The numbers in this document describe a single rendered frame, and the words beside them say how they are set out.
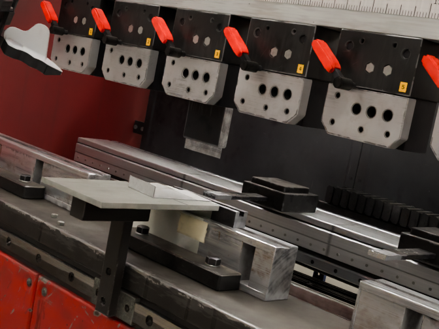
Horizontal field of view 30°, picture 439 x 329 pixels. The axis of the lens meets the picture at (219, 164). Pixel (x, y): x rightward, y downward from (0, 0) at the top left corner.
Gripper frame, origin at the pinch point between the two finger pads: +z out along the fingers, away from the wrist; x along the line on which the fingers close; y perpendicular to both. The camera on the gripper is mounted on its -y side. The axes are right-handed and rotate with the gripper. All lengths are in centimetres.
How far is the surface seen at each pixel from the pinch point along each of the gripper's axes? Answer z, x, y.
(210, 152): 6, 50, -15
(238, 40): 2.7, 44.1, 7.5
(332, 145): 9, 102, -19
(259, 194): 13, 68, -24
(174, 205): 12.0, 35.6, -20.0
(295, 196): 19, 69, -20
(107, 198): 6.1, 24.3, -20.7
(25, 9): -76, 82, -37
